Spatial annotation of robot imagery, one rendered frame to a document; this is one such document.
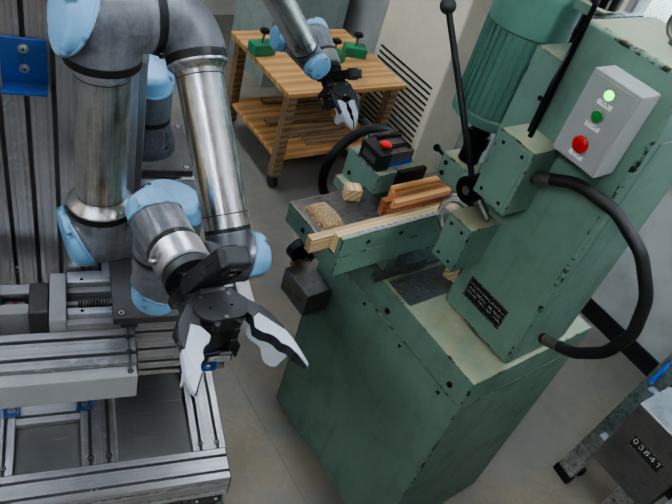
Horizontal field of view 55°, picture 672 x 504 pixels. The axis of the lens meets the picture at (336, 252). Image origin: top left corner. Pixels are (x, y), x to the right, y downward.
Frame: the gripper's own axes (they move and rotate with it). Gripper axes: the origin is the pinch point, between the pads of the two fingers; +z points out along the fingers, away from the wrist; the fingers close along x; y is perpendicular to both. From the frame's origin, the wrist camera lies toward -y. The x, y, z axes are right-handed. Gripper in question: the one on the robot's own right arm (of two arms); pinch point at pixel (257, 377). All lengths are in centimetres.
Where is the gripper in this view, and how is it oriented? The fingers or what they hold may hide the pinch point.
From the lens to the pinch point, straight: 76.4
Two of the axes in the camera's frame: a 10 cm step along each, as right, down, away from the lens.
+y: -3.5, 7.5, 5.6
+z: 5.1, 6.6, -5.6
